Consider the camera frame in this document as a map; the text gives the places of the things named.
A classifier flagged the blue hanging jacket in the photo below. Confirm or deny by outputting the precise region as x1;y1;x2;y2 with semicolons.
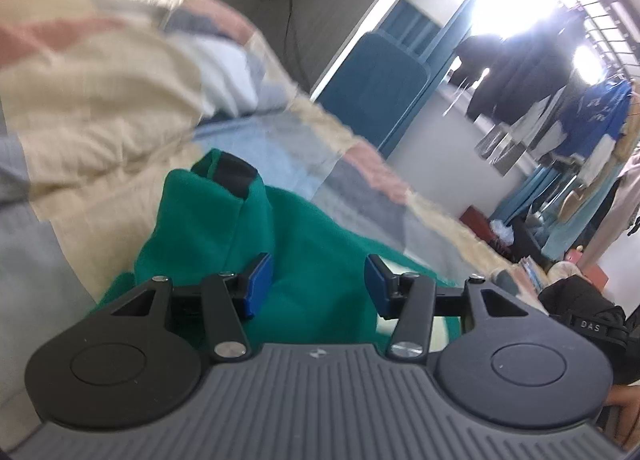
564;79;632;163

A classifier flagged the person's right forearm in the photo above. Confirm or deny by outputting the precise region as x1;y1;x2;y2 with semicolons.
602;382;640;448

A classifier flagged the dark red box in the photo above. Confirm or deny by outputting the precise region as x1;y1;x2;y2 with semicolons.
459;207;501;242

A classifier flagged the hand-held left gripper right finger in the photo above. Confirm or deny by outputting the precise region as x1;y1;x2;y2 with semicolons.
365;254;536;359

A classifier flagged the white grey hanging garment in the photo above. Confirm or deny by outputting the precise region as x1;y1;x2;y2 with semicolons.
510;90;572;162

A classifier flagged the patchwork quilt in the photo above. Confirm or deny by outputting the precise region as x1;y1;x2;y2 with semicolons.
0;0;541;441

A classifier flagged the green hoodie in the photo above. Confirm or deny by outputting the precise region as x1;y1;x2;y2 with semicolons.
89;147;462;347

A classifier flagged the pink box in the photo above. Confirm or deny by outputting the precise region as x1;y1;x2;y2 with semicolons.
565;247;608;282

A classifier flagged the black hanging garment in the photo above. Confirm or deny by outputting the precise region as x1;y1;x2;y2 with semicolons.
466;15;587;127

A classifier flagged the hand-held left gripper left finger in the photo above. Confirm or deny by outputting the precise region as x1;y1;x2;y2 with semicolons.
110;253;274;362

